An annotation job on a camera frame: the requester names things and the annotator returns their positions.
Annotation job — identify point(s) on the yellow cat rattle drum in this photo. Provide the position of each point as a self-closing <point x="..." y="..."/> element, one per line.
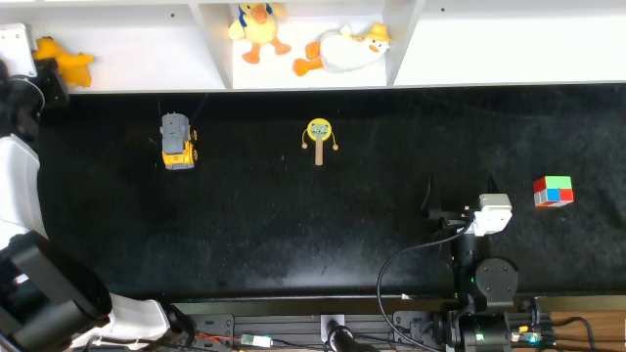
<point x="320" y="131"/>

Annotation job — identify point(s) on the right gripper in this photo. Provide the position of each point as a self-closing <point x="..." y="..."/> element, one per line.
<point x="452" y="220"/>

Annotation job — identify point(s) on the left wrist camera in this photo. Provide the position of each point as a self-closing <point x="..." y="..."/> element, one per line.
<point x="17" y="49"/>

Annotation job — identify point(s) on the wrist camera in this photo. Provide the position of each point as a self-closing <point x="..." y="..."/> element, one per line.
<point x="17" y="49"/>
<point x="494" y="212"/>

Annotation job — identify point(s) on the grey and yellow toy truck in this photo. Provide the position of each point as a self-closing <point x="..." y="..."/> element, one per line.
<point x="176" y="142"/>

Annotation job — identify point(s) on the many-coloured puzzle cube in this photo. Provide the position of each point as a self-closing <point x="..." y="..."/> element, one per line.
<point x="552" y="193"/>

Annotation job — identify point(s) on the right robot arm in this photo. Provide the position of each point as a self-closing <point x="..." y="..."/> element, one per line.
<point x="496" y="278"/>

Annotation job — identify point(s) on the white plush duck yellow hat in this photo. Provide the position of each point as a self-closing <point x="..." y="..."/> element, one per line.
<point x="347" y="51"/>

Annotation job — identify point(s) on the yellow rubber duck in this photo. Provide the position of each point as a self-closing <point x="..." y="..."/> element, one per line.
<point x="73" y="68"/>

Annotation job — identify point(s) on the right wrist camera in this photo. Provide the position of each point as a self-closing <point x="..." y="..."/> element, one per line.
<point x="494" y="212"/>

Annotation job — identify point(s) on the white shelf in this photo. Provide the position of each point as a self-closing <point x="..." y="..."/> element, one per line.
<point x="489" y="49"/>

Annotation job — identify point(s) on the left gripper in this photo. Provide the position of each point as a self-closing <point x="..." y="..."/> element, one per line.
<point x="54" y="85"/>

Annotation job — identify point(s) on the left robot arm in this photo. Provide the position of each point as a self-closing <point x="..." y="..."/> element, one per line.
<point x="19" y="186"/>

